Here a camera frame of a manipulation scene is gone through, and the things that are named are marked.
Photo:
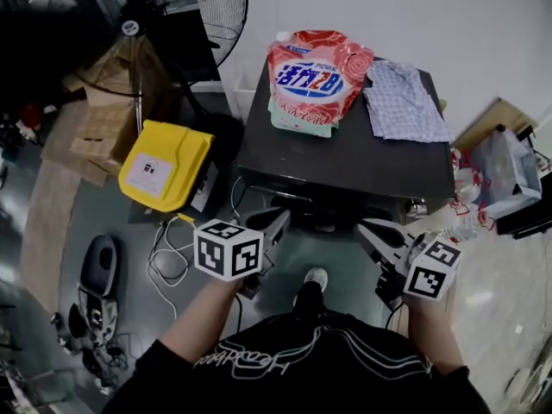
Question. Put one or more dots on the stack of cardboard boxes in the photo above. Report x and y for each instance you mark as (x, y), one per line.
(103, 123)

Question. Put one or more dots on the person's black trouser leg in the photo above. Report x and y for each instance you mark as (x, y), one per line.
(309, 298)

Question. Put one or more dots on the grey and black handheld device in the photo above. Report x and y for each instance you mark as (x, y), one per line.
(100, 265)

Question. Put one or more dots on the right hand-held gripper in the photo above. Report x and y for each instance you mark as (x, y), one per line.
(431, 272)

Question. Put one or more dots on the black standing fan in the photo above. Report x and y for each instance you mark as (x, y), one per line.
(172, 20)

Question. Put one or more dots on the person's black printed t-shirt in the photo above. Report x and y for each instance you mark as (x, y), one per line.
(302, 369)

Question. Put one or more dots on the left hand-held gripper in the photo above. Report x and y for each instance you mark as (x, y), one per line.
(226, 250)

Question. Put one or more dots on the flat cardboard sheet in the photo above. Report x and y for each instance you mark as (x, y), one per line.
(496, 119)

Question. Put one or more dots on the person's white shoe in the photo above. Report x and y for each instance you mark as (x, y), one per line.
(317, 275)

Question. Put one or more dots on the dark detergent drawer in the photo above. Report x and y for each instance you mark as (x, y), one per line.
(280, 193)

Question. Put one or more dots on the blue checked cloth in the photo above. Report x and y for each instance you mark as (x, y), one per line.
(403, 102)

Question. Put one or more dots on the person's left forearm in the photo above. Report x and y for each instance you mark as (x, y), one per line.
(202, 317)

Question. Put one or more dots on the red and white plastic bag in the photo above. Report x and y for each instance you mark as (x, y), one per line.
(468, 188)

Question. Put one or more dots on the clear plastic bag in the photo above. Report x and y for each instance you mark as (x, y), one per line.
(504, 171)

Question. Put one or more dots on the dark washing machine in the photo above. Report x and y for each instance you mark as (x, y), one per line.
(345, 162)

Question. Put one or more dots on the clear plastic bottle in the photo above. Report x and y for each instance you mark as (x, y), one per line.
(463, 227)

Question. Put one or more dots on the person's right forearm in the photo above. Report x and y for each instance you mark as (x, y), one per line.
(433, 339)

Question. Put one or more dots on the red rose-print detergent pouch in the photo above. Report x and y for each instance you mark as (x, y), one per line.
(312, 84)

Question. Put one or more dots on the yellow plastic case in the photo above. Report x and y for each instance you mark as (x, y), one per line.
(166, 166)

